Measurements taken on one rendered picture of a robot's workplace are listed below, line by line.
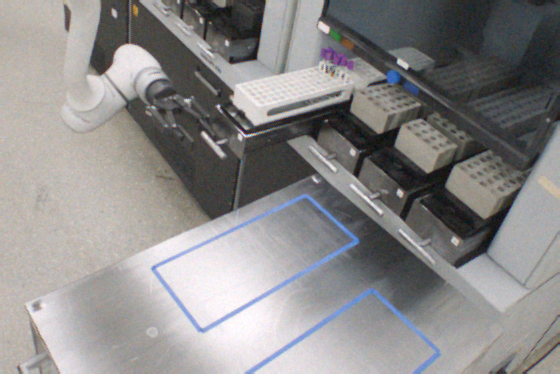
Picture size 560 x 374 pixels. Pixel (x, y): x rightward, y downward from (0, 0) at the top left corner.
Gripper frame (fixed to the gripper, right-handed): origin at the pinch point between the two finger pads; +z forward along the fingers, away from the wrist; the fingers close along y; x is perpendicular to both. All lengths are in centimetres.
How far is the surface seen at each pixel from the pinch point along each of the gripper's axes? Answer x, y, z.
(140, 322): -7, -35, 45
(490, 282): 1, 31, 64
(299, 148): 6.5, 26.5, 7.8
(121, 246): 75, -3, -38
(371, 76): -11.9, 45.1, 8.8
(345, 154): -2.7, 26.5, 22.9
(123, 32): 28, 27, -106
